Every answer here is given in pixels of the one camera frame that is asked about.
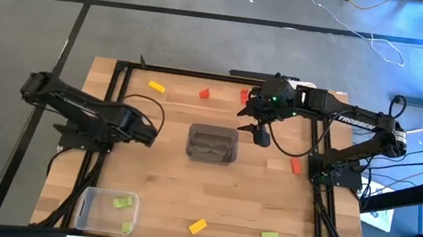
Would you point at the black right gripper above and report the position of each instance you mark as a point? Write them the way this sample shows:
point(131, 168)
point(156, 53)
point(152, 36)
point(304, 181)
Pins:
point(279, 94)

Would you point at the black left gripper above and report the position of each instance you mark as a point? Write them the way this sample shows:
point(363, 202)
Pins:
point(130, 122)

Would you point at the red rectangular block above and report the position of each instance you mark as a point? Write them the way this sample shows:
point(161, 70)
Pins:
point(295, 166)
point(244, 95)

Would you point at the red wedge block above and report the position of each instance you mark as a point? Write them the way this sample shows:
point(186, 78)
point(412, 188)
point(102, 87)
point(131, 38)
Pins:
point(204, 94)

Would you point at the small green block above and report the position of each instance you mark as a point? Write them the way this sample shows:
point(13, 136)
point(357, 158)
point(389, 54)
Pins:
point(127, 227)

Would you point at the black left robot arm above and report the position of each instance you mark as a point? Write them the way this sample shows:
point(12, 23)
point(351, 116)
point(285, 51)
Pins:
point(76, 102)

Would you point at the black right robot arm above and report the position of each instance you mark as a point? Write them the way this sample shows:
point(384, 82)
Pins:
point(356, 122)

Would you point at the black flat bar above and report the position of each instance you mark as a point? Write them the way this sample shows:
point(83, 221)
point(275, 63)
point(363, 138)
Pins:
point(249, 74)

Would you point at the yellow rectangular block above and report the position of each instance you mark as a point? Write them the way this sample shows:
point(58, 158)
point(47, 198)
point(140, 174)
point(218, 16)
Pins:
point(156, 86)
point(197, 226)

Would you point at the grey translucent plastic bin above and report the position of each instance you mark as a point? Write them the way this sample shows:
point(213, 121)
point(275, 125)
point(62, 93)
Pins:
point(211, 151)

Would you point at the white plastic bin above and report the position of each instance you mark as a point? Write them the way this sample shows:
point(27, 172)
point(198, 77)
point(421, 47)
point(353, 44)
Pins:
point(304, 83)

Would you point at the clear plastic bin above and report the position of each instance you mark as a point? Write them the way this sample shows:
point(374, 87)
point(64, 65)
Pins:
point(98, 214)

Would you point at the white paper sheet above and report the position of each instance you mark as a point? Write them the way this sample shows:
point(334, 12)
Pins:
point(381, 220)

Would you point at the black aluminium table frame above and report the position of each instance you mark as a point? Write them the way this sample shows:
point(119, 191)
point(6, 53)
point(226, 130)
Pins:
point(200, 74)

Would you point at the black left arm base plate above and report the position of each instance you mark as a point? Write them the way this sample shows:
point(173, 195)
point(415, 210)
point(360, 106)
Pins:
point(71, 141)

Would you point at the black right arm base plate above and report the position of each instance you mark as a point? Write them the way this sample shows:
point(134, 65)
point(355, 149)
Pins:
point(349, 180)

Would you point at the black frame strut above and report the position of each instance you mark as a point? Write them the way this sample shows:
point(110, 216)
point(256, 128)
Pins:
point(400, 196)

